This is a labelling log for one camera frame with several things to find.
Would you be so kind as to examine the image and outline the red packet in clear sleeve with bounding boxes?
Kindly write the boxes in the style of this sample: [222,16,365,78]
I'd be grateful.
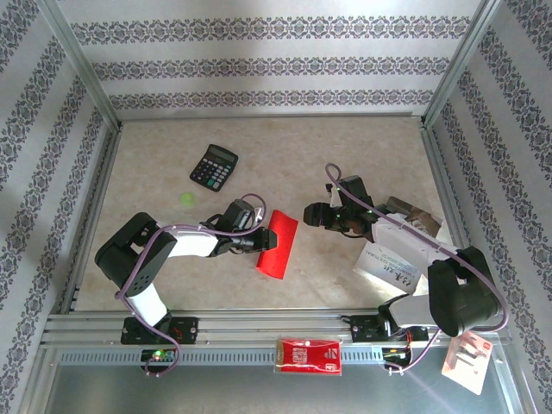
[273,336,345,377]

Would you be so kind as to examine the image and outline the slotted grey cable duct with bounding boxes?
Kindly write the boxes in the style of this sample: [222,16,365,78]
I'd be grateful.
[55,349,432,367]

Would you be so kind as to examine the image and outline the black calculator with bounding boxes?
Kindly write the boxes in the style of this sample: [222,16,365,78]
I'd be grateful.
[189,143,240,194]

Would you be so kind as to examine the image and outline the white red tag card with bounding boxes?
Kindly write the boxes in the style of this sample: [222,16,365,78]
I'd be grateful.
[440,330,492,396]

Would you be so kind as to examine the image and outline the thin aluminium frame rail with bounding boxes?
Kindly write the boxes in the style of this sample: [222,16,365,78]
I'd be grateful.
[118,112,426,124]

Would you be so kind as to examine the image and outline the grey metal shelf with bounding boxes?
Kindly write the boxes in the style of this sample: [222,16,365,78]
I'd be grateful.
[42,364,518,414]

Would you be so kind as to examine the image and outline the small circuit board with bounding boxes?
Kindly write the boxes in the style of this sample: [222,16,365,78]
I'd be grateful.
[141,348,178,367]
[381,347,411,367]

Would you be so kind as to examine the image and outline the booklet with bread photo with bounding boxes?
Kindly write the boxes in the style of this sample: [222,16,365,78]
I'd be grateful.
[352,196,445,298]

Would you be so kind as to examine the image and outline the red paper sheet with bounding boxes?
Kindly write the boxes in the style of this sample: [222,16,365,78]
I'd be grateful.
[254,209,299,282]

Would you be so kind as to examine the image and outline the aluminium corner post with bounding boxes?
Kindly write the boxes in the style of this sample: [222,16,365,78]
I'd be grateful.
[424,0,505,124]
[36,0,122,126]

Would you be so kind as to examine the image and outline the wide aluminium base rail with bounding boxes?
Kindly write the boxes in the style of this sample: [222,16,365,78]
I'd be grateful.
[41,306,510,348]

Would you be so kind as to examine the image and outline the aluminium side frame rail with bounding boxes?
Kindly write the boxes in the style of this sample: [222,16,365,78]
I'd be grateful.
[60,122,124,314]
[420,122,491,310]

